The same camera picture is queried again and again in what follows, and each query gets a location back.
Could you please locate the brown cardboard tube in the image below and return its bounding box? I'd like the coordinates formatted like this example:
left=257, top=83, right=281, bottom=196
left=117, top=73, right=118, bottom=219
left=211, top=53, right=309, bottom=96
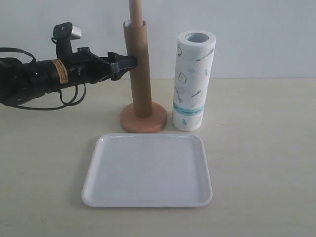
left=123, top=21, right=152, bottom=118

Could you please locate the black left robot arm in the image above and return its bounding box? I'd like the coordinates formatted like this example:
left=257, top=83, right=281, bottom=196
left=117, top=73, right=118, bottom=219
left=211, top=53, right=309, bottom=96
left=0, top=47, right=138, bottom=108

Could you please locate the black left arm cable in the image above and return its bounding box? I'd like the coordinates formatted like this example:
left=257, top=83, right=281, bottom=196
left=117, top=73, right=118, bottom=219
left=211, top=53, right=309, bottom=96
left=0, top=47, right=87, bottom=111

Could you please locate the white rectangular plastic tray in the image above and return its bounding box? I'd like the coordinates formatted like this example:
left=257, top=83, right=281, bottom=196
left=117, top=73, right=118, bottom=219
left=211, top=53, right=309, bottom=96
left=81, top=133, right=213, bottom=208

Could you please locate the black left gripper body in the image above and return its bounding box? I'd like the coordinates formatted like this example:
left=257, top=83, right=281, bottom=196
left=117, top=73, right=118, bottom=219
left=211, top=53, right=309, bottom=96
left=64, top=47, right=116, bottom=85

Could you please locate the wooden paper towel holder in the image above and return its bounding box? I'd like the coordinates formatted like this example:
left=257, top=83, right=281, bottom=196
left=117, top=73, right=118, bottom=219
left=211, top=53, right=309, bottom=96
left=120, top=0, right=167, bottom=133

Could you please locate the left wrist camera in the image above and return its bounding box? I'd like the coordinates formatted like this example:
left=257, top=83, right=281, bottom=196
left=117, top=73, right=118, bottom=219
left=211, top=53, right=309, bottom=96
left=50, top=22, right=82, bottom=60

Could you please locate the patterned white paper towel roll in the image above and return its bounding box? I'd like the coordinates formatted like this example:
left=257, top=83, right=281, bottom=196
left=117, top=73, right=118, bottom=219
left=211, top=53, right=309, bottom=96
left=172, top=31, right=216, bottom=131

